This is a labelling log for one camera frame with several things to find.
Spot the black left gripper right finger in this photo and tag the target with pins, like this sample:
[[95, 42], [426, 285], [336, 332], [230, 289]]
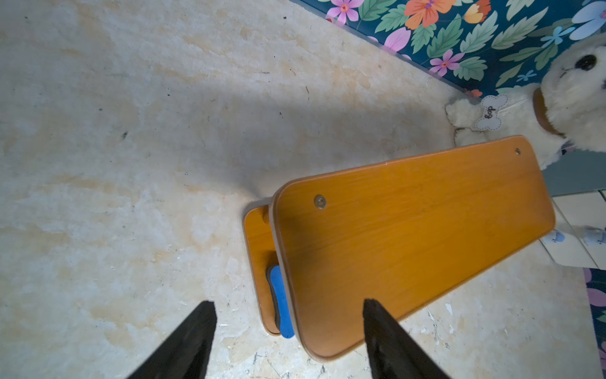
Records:
[[392, 352]]

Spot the blue penguin drawer knob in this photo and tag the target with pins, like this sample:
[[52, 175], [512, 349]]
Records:
[[553, 237], [593, 236]]

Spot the upper blue penguin drawer knob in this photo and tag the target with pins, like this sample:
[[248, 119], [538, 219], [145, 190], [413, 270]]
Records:
[[593, 236]]

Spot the blue eraser lower shelf left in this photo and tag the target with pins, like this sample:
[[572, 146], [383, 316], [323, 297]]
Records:
[[279, 298]]

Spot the white three drawer cabinet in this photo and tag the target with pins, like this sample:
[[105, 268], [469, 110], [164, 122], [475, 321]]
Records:
[[576, 184]]

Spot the large cream plush dog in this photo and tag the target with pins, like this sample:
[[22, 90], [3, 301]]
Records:
[[567, 109]]

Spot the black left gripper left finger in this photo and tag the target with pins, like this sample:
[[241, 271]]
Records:
[[186, 352]]

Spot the lower blue penguin drawer knob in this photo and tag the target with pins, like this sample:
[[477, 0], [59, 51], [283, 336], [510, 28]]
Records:
[[553, 237]]

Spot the orange wooden two-tier shelf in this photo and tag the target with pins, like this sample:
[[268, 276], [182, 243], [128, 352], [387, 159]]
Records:
[[403, 232]]

